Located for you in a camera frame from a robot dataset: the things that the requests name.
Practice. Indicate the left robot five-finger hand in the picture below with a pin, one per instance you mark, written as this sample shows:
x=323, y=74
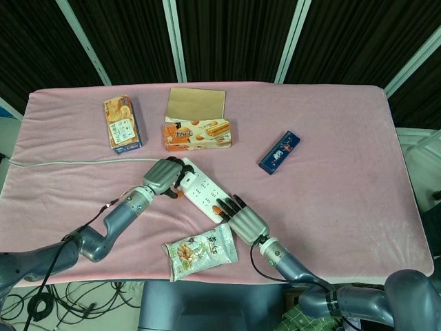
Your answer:
x=162, y=176

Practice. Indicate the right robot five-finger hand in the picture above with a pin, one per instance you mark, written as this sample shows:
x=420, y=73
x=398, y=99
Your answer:
x=249, y=224

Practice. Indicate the white power strip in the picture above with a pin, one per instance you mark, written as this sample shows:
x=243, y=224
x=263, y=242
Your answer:
x=206, y=193

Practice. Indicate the left robot arm grey-blue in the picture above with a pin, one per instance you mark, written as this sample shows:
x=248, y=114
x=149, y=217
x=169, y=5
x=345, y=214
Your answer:
x=117, y=217

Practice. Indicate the right robot arm grey-blue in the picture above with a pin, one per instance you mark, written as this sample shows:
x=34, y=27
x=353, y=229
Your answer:
x=296, y=269

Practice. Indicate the orange biscuit roll box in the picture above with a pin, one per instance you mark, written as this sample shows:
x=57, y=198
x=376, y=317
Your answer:
x=193, y=136

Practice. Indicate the peanut snack bag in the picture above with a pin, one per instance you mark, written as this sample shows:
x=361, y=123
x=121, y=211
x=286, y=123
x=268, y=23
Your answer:
x=200, y=251

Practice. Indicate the orange cookie box blue side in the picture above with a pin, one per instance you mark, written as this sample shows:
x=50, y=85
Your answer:
x=120, y=127

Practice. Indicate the dark blue slim box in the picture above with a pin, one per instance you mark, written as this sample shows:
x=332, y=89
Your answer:
x=279, y=153

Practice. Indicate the pink fleece table cloth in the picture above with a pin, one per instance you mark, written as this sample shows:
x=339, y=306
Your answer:
x=327, y=213

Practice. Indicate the brown cardboard sheet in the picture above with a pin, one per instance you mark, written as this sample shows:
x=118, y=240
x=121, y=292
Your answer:
x=194, y=103

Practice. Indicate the grey-blue robot torso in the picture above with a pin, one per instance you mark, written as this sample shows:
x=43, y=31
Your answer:
x=206, y=307

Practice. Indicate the green checkered cloth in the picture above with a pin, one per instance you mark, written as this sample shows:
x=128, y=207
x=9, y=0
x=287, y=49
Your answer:
x=303, y=319

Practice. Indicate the black corrugated partition panel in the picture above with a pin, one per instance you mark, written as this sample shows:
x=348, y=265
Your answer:
x=127, y=38
x=358, y=38
x=234, y=38
x=34, y=45

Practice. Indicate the white metal rack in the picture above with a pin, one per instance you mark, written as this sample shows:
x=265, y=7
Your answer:
x=418, y=145

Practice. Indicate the white partition post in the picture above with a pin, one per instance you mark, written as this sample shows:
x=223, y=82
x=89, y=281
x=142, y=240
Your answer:
x=291, y=45
x=175, y=41
x=86, y=48
x=410, y=62

